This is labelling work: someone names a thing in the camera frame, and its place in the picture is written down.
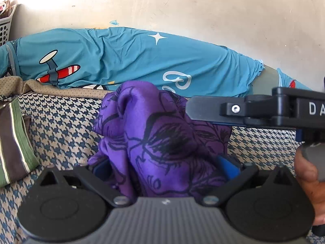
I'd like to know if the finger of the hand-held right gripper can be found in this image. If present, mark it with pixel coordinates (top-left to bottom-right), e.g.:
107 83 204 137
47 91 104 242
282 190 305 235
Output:
185 95 274 128

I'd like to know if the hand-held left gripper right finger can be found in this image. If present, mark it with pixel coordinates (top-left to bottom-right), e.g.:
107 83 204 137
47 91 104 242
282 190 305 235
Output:
200 156 292 206

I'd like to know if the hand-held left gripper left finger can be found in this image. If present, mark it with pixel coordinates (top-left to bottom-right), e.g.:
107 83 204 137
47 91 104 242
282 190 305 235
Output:
38 158 130 207

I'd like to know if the purple floral top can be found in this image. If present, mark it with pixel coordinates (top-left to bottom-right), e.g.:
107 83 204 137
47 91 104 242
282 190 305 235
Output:
88 80 233 199

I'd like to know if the person's right hand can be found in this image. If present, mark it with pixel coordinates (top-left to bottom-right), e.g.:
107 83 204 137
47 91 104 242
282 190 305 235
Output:
294 148 325 226

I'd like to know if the blue pillow with red print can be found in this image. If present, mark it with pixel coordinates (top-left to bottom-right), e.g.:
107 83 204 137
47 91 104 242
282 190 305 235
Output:
276 67 313 91

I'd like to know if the grey green headboard panel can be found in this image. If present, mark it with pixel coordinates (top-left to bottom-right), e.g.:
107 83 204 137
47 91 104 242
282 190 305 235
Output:
250 65 280 97

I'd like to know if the blue beige houndstooth blanket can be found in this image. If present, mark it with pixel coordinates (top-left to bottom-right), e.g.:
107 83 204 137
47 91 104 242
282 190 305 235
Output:
0 91 325 244

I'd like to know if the brown green striped folded garment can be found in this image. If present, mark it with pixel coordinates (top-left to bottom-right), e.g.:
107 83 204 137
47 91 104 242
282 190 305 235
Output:
0 99 41 188

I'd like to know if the teal pillow with yellow triangles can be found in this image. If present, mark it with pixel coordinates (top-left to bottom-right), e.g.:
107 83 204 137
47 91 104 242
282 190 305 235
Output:
0 41 16 79

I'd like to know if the white perforated plastic basket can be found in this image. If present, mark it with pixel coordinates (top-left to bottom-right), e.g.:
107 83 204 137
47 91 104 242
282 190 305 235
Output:
0 4 18 47

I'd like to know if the crumpled bags pile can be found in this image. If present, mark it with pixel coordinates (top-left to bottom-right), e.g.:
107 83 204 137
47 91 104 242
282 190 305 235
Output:
0 0 16 21

